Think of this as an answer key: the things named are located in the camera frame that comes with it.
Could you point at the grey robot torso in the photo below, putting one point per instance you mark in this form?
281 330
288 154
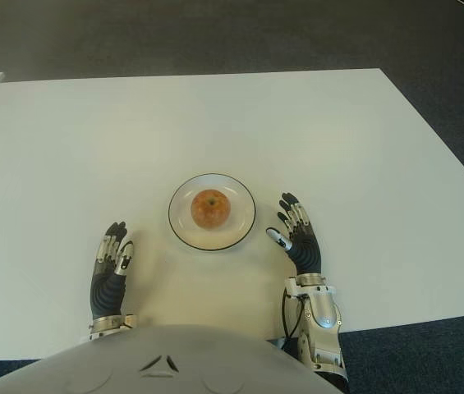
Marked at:
153 363

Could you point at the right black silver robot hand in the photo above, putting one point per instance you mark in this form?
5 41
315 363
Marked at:
307 254

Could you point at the red yellow apple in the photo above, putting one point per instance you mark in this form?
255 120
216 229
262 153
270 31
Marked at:
211 208

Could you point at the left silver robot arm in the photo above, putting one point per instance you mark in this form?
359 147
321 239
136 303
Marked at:
108 326

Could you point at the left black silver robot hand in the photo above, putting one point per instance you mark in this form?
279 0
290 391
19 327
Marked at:
106 291

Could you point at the white plate with black rim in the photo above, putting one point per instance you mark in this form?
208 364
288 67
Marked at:
240 230

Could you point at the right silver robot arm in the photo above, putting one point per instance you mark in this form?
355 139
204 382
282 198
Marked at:
324 320

